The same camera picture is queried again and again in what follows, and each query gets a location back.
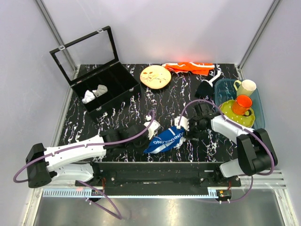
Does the blue white underwear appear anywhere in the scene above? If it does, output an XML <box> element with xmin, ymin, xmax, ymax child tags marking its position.
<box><xmin>143</xmin><ymin>126</ymin><xmax>185</xmax><ymax>154</ymax></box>

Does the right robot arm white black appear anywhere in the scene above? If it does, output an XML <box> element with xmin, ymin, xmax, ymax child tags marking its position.
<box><xmin>175</xmin><ymin>103</ymin><xmax>278</xmax><ymax>187</ymax></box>

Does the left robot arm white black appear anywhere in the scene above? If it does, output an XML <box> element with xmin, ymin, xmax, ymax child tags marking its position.
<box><xmin>25</xmin><ymin>122</ymin><xmax>159</xmax><ymax>188</ymax></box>

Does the black white garment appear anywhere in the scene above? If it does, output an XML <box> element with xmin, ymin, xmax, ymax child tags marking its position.
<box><xmin>195</xmin><ymin>70</ymin><xmax>222</xmax><ymax>98</ymax></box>

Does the teal transparent plastic bin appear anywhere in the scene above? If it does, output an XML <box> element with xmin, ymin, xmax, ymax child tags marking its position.
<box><xmin>214</xmin><ymin>79</ymin><xmax>265</xmax><ymax>129</ymax></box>

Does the orange mug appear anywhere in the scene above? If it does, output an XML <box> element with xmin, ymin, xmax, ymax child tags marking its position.
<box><xmin>231</xmin><ymin>95</ymin><xmax>253</xmax><ymax>117</ymax></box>

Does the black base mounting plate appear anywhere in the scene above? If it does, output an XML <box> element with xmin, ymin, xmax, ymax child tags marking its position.
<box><xmin>87</xmin><ymin>162</ymin><xmax>241</xmax><ymax>196</ymax></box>

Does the yellow green dotted plate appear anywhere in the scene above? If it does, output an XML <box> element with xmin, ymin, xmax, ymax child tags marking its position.
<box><xmin>220</xmin><ymin>100</ymin><xmax>255</xmax><ymax>128</ymax></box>

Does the orange white garment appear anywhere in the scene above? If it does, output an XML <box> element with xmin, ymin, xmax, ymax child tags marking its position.
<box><xmin>162</xmin><ymin>62</ymin><xmax>215</xmax><ymax>76</ymax></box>

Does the cream yellow mug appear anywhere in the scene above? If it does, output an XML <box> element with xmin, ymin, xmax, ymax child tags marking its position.
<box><xmin>233</xmin><ymin>80</ymin><xmax>257</xmax><ymax>97</ymax></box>

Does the round wooden plate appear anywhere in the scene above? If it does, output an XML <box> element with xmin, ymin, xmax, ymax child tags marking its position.
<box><xmin>140</xmin><ymin>65</ymin><xmax>171</xmax><ymax>89</ymax></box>

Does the grey rolled sock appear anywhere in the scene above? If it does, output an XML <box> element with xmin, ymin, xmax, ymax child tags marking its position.
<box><xmin>92</xmin><ymin>84</ymin><xmax>108</xmax><ymax>97</ymax></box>

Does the white rolled sock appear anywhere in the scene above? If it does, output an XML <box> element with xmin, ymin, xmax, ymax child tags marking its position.
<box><xmin>82</xmin><ymin>90</ymin><xmax>95</xmax><ymax>104</ymax></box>

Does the black compartment box with lid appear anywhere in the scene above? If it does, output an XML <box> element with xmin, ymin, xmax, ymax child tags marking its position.
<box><xmin>50</xmin><ymin>26</ymin><xmax>141</xmax><ymax>121</ymax></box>

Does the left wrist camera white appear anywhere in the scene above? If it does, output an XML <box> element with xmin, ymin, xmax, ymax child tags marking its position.
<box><xmin>143</xmin><ymin>116</ymin><xmax>160</xmax><ymax>140</ymax></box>

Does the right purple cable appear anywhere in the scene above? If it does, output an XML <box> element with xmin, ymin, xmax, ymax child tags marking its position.
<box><xmin>177</xmin><ymin>98</ymin><xmax>276</xmax><ymax>204</ymax></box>

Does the purple cable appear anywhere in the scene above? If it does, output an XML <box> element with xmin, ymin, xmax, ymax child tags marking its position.
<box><xmin>177</xmin><ymin>98</ymin><xmax>276</xmax><ymax>204</ymax></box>
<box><xmin>13</xmin><ymin>110</ymin><xmax>156</xmax><ymax>220</ymax></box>

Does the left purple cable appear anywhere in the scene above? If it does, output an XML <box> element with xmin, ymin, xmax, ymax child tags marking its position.
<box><xmin>13</xmin><ymin>110</ymin><xmax>156</xmax><ymax>220</ymax></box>

